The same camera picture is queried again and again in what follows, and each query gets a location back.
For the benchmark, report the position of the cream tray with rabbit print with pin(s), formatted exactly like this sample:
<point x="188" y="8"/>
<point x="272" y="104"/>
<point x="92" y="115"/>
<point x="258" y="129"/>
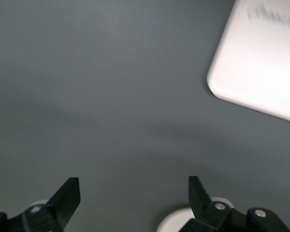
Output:
<point x="261" y="60"/>

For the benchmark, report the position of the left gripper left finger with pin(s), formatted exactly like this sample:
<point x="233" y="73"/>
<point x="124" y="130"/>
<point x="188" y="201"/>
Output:
<point x="50" y="217"/>

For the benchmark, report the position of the round cream plate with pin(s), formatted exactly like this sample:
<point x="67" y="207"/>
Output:
<point x="174" y="220"/>

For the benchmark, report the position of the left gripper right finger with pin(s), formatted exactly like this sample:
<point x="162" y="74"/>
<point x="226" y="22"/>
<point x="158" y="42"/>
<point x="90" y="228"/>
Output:
<point x="207" y="217"/>

